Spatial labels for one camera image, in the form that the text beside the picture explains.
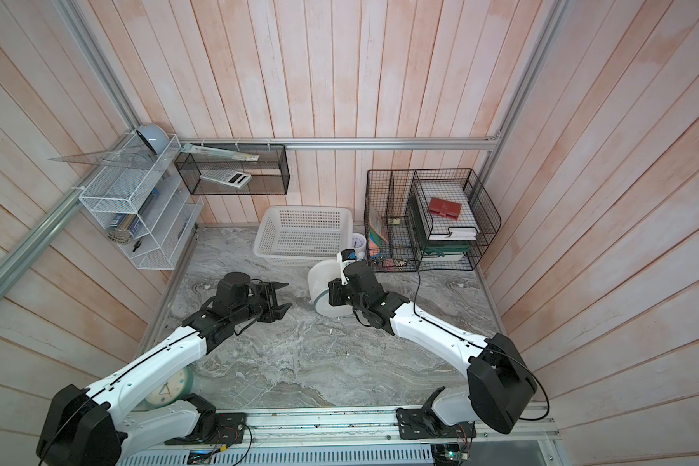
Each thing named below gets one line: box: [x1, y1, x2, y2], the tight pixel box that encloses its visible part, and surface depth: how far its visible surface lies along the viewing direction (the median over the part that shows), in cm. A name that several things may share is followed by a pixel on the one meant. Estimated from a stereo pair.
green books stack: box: [407, 194, 478, 261], surface depth 98 cm
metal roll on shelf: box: [106, 213, 136, 245], surface depth 79 cm
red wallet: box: [428, 197, 463, 221], surface depth 96 cm
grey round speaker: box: [135, 123, 170, 156], surface depth 85 cm
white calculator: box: [199, 169, 253, 189], surface depth 100 cm
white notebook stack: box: [419, 180, 479, 241], surface depth 97 cm
